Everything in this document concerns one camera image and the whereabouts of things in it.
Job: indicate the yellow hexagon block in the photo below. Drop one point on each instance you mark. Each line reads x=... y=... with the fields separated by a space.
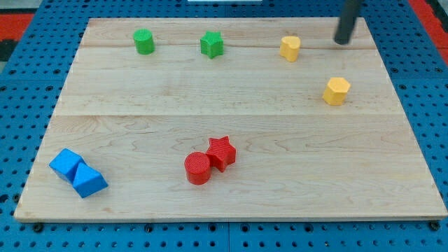
x=336 y=91

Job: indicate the red star block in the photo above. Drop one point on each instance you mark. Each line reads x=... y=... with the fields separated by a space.
x=221 y=153

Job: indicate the red cylinder block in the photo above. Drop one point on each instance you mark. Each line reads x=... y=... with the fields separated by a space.
x=197 y=168

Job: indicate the wooden board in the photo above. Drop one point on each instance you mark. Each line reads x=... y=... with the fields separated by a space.
x=135 y=118

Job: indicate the green star block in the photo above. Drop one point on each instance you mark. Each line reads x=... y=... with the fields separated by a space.
x=211 y=44

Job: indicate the yellow heart block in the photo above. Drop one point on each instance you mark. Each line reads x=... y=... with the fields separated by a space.
x=290 y=47

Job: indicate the green cylinder block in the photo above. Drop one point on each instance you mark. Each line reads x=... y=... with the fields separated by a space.
x=143 y=40

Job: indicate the blue triangular prism block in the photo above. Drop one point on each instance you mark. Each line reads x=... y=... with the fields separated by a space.
x=88 y=181

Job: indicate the blue cube block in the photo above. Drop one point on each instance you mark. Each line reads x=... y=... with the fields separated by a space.
x=65 y=164

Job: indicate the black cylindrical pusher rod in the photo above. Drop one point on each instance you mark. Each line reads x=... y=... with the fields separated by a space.
x=347 y=20

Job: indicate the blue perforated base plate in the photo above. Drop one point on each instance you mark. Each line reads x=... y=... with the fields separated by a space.
x=35 y=73

